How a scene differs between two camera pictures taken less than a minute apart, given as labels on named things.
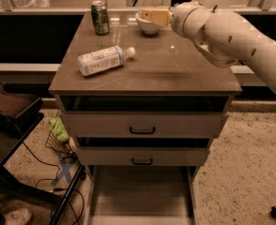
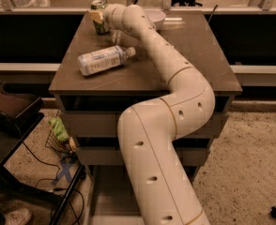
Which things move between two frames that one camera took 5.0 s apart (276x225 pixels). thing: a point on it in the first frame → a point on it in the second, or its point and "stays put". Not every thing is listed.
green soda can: x=100 y=17 stays put
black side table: x=11 y=117 stays put
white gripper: x=181 y=19 → x=108 y=12
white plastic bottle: x=103 y=59 stays put
